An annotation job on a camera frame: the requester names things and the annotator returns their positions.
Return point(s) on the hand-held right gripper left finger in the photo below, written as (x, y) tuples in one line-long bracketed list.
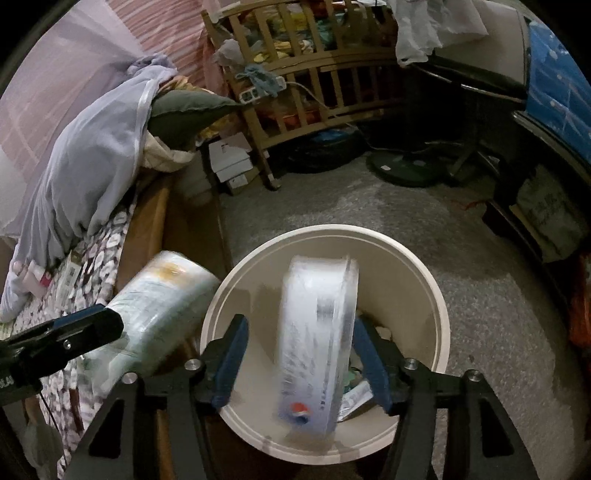
[(231, 360)]

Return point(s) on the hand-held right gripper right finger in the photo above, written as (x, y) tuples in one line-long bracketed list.
[(374, 364)]

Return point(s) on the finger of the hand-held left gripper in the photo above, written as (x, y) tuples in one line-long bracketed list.
[(92, 325)]

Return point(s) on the white orange snack bag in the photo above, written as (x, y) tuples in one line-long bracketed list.
[(157, 309)]

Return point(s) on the blue white medicine box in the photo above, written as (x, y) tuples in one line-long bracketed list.
[(314, 332)]

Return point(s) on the white round bin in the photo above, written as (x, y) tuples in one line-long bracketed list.
[(406, 286)]

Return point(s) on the white printed wrapper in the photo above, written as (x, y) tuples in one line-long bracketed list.
[(355, 399)]

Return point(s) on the white bottle red label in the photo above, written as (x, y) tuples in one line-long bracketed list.
[(46, 279)]

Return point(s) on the printed blanket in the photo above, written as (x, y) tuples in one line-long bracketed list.
[(99, 249)]

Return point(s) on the pink bottle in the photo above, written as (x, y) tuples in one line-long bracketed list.
[(28, 277)]

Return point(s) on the grey blanket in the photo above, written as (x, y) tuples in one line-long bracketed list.
[(92, 152)]

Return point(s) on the brown cardboard box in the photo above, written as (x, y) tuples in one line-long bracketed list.
[(244, 182)]

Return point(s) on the cream quilted cloth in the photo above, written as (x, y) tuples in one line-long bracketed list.
[(161, 157)]

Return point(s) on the black fan base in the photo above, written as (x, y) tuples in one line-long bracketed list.
[(406, 168)]

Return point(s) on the white cardboard box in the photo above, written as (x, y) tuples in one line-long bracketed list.
[(231, 157)]

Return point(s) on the black bag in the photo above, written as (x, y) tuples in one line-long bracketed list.
[(323, 154)]

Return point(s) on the green pillow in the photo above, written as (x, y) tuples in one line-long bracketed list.
[(184, 115)]

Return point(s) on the white printed bag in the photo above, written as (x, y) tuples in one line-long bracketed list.
[(549, 207)]

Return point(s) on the sheer mosquito net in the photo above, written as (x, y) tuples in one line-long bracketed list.
[(55, 83)]

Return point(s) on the white power strip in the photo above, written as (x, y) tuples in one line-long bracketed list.
[(258, 91)]

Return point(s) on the teal knitted cloth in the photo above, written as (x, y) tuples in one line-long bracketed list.
[(258, 74)]

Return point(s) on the wooden crib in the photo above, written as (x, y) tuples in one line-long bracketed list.
[(323, 78)]

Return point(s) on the blue plastic sheet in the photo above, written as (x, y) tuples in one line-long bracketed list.
[(558, 92)]

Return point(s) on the pile of colourful clothes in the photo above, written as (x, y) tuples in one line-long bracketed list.
[(286, 32)]

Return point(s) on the white hanging cloth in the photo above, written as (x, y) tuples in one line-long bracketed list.
[(415, 32)]

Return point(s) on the wooden bed frame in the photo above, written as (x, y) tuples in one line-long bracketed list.
[(147, 221)]

